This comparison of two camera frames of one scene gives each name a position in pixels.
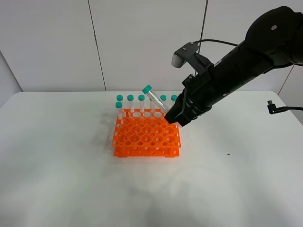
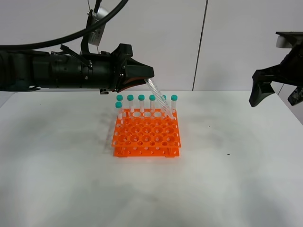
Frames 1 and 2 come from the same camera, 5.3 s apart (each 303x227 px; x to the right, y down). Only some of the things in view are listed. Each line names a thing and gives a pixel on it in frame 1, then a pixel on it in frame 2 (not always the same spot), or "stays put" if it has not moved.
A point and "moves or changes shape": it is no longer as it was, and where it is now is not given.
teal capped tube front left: x=119 y=105 stays put
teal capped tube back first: x=120 y=98 stays put
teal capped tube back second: x=130 y=98 stays put
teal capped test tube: x=148 y=90 moves or changes shape
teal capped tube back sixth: x=173 y=97 stays put
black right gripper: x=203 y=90 → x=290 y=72
